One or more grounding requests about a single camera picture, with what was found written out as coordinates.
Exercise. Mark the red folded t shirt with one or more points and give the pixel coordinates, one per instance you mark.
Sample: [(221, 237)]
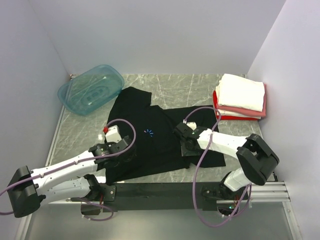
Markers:
[(214, 97)]

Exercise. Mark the teal plastic basket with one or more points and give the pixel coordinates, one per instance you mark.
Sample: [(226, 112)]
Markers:
[(91, 90)]

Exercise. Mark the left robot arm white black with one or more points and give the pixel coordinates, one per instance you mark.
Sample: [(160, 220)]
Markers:
[(74, 178)]

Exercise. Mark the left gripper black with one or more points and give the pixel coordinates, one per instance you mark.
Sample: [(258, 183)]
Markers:
[(125, 159)]

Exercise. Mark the black t shirt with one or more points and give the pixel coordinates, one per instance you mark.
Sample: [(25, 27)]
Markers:
[(158, 150)]

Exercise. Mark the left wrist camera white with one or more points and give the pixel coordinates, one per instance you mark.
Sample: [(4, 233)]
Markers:
[(112, 134)]

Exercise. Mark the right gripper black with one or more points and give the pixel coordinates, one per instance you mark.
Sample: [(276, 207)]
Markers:
[(185, 152)]

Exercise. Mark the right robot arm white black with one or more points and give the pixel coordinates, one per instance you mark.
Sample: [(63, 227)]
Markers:
[(257, 160)]

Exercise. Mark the black base bar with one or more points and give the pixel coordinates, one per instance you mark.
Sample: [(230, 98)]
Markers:
[(167, 196)]

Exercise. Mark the aluminium rail left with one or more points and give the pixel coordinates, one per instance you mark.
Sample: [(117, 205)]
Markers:
[(25, 221)]

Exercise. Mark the white folded t shirt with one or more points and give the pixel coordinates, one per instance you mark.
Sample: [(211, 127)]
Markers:
[(238, 94)]

